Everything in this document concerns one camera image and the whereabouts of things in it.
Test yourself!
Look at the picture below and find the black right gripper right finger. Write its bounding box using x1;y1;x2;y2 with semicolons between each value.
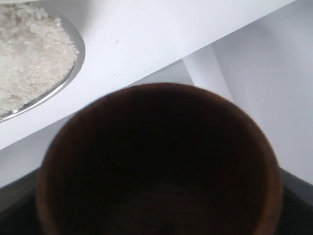
278;169;313;235

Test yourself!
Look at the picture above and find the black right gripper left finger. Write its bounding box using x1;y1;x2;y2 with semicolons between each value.
0;169;43;235

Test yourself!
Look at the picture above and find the brown wooden cup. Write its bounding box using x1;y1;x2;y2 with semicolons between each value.
36;83;283;235

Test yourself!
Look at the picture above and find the rice on steel plate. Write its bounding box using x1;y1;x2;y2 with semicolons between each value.
0;2;80;117

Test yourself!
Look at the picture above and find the round steel plate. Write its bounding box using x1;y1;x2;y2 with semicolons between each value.
0;1;86;122

